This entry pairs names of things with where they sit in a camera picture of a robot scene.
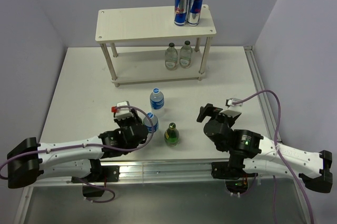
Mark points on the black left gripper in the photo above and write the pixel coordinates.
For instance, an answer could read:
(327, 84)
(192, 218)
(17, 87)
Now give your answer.
(135, 119)

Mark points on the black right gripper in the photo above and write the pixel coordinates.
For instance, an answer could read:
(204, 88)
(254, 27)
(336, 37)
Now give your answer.
(209, 110)

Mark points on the Pocari Sweat bottle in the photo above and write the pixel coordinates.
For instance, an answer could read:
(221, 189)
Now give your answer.
(151, 122)
(157, 102)

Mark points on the Chang soda water bottle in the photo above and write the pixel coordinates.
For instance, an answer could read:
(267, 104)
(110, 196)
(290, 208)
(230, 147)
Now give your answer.
(171, 57)
(186, 54)

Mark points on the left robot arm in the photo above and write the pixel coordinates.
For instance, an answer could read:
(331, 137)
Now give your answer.
(30, 161)

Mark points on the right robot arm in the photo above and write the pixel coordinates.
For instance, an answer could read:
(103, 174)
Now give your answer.
(254, 154)

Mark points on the white two-tier shelf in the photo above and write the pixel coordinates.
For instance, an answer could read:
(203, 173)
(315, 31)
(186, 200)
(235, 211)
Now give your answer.
(150, 23)

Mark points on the blue silver can right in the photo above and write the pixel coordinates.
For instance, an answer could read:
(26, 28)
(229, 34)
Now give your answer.
(194, 12)

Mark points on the blue silver can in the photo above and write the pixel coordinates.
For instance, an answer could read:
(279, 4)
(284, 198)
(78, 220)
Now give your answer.
(194, 12)
(180, 12)

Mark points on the blue silver can left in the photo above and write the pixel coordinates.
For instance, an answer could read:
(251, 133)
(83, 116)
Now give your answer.
(180, 12)

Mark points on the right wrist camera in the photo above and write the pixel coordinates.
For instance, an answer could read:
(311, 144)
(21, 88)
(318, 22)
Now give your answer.
(233, 105)

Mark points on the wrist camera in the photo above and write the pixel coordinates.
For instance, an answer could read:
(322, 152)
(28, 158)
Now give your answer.
(122, 109)
(233, 105)

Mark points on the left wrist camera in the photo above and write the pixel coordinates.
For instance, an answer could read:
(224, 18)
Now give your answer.
(122, 109)

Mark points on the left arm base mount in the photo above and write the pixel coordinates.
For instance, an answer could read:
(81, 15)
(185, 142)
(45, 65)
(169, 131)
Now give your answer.
(95, 184)

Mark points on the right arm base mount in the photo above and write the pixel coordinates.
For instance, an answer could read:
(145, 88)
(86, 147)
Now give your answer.
(237, 182)

